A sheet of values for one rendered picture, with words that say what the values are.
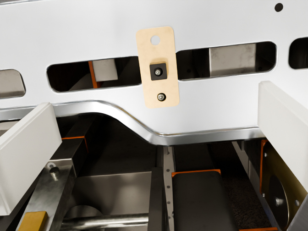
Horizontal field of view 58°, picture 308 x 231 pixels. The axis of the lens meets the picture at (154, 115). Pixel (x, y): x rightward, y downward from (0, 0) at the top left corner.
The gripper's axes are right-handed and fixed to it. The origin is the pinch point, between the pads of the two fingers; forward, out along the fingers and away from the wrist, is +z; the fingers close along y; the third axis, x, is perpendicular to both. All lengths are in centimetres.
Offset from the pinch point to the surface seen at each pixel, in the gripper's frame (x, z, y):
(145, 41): 3.1, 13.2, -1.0
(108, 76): -3.1, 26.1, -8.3
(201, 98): -3.7, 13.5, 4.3
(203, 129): -7.4, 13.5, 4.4
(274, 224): -35.0, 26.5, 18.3
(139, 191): -17.9, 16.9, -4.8
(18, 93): -1.4, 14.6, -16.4
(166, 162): -30, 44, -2
